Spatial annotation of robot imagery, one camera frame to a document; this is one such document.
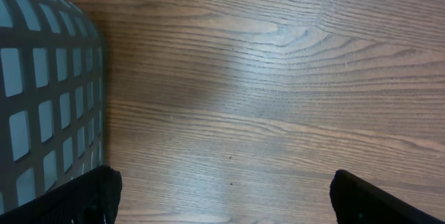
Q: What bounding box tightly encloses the dark grey plastic basket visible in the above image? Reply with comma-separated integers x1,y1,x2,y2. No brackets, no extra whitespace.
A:
1,0,106,213

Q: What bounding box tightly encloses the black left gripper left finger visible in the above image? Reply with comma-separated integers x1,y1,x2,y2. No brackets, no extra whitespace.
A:
1,165,122,224

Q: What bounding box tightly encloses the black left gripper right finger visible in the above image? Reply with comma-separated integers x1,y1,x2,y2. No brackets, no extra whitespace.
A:
330,170,444,224

